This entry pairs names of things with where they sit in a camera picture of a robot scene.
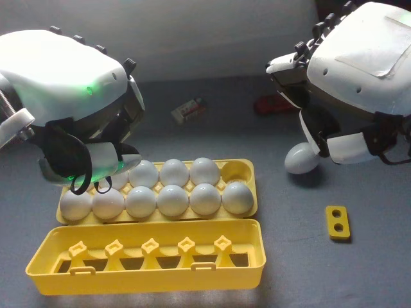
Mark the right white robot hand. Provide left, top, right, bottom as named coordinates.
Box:
left=265, top=0, right=411, bottom=166

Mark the grey table cloth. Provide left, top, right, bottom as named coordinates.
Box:
left=0, top=73, right=411, bottom=308

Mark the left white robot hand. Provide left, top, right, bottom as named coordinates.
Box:
left=0, top=25, right=146, bottom=189

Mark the yellow two-hole rectangular block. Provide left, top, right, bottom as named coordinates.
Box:
left=325, top=205, right=351, bottom=242

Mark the yellow egg carton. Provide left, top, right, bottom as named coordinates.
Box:
left=24, top=158, right=267, bottom=296

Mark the white toy egg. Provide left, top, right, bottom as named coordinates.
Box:
left=92, top=187, right=125, bottom=220
left=157, top=184, right=190, bottom=218
left=107, top=171, right=130, bottom=191
left=189, top=157, right=221, bottom=187
left=189, top=183, right=223, bottom=216
left=222, top=182, right=255, bottom=215
left=59, top=189, right=94, bottom=221
left=128, top=160, right=160, bottom=189
left=159, top=158, right=190, bottom=187
left=125, top=185, right=158, bottom=218
left=284, top=142, right=320, bottom=176

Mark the red toy car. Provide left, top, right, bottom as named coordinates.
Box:
left=253, top=94, right=295, bottom=113

